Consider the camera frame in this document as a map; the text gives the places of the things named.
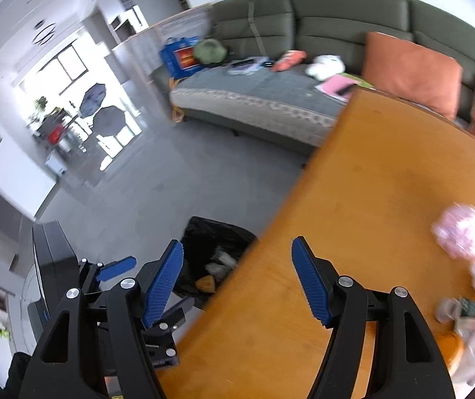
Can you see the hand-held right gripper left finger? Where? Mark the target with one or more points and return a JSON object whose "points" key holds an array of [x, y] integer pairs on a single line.
{"points": [[162, 289]]}

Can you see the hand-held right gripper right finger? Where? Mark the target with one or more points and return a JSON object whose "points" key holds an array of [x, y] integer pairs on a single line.
{"points": [[312, 286]]}

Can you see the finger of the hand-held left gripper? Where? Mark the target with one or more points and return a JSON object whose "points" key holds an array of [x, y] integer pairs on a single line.
{"points": [[184, 305], [117, 268]]}

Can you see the black bagged trash bin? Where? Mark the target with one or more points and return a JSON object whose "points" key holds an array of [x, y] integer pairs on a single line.
{"points": [[204, 237]]}

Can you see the yellow food scrap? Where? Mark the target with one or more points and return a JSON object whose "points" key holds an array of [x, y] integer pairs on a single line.
{"points": [[205, 284]]}

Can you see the white crumpled paper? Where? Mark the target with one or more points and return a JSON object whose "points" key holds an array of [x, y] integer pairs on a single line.
{"points": [[221, 259]]}

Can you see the black flat panel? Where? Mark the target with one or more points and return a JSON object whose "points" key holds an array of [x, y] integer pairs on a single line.
{"points": [[57, 253]]}

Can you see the white floor box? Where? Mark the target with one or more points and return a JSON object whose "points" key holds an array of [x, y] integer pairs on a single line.
{"points": [[57, 164]]}

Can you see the clear plastic cup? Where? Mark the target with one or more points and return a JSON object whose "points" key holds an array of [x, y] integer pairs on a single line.
{"points": [[448, 311]]}

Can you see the dark green packet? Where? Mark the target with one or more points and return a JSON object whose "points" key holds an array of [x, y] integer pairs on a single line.
{"points": [[474, 307]]}

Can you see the grey patterned sofa cover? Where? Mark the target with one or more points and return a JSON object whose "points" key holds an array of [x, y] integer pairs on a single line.
{"points": [[262, 91]]}

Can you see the pink book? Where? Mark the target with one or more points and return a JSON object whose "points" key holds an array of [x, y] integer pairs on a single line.
{"points": [[331, 85]]}

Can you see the lime green book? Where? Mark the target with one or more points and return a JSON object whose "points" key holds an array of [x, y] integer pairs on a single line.
{"points": [[362, 81]]}

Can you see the blue shopping bag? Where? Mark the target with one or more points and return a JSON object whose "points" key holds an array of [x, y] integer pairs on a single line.
{"points": [[177, 56]]}

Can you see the white plush toy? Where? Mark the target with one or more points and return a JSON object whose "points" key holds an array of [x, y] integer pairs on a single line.
{"points": [[324, 66]]}

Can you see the orange-red soft toy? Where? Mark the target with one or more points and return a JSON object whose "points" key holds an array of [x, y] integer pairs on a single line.
{"points": [[288, 60]]}

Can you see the clear blue packet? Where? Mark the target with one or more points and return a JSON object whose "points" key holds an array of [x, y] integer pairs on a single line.
{"points": [[246, 66]]}

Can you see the green hat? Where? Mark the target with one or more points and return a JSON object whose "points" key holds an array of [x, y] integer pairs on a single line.
{"points": [[209, 51]]}

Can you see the large orange pillow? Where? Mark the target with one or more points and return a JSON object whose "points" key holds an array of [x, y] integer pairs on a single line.
{"points": [[412, 72]]}

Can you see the green leather sofa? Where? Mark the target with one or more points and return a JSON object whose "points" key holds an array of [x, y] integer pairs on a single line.
{"points": [[324, 12]]}

